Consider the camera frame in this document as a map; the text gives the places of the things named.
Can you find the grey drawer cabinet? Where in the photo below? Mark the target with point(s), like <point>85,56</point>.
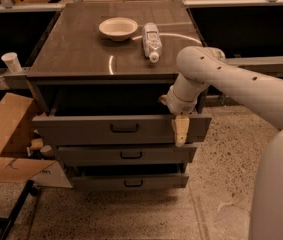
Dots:
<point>76,53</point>

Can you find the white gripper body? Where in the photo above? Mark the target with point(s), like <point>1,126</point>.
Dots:
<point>178,103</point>

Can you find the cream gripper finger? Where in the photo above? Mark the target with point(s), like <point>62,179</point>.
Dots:
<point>180,126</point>

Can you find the grey middle drawer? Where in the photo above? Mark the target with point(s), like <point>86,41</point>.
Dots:
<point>139,154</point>

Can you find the grey bottom drawer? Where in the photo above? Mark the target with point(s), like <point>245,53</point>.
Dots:
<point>130,182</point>

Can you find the grey drawer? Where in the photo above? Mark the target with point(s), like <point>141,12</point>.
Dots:
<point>85,115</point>
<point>130,182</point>
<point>139,154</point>

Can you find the black metal stand leg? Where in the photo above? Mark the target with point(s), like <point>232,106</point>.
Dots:
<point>6,224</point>

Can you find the brown cardboard box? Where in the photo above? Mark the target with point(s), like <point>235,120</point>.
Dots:
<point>16,134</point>

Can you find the white ceramic bowl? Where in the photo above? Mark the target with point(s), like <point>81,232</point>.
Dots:
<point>118,28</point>

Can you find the clear plastic bottle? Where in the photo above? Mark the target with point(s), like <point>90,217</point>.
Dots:
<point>152,44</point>

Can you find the grey top drawer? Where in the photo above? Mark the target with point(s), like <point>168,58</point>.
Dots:
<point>85,115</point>

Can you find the white paper cup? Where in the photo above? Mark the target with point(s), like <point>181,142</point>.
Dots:
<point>12,62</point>

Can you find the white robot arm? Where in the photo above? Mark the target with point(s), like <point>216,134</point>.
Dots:
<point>200,67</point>

